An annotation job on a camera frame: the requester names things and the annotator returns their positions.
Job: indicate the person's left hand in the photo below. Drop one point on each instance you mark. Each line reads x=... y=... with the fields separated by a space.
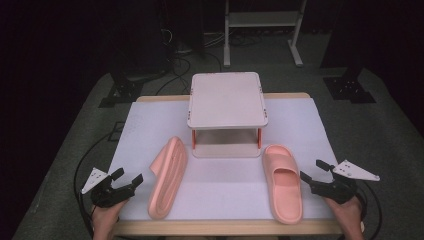
x=105 y=221

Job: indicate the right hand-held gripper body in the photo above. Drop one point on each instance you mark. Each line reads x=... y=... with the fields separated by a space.
x=338 y=190

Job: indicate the white metal stand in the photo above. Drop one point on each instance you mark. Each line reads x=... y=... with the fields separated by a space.
x=228 y=40

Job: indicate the black stand with base plate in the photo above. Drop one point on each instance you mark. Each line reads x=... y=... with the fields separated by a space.
x=348 y=88
x=125 y=90

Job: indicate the wooden table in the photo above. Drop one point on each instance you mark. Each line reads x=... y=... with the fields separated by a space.
x=220 y=227

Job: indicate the white shoe rack orange supports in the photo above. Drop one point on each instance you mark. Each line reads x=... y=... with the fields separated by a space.
x=226 y=103

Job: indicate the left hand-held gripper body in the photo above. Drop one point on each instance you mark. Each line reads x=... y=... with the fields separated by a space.
x=106 y=195

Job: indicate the pink slipper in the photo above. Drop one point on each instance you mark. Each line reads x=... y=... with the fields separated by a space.
x=168 y=180
x=285 y=193

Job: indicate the person's right hand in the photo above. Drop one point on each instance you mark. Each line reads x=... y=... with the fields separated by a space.
x=350 y=216

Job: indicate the white table mat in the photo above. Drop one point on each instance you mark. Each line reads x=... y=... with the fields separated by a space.
x=226 y=186

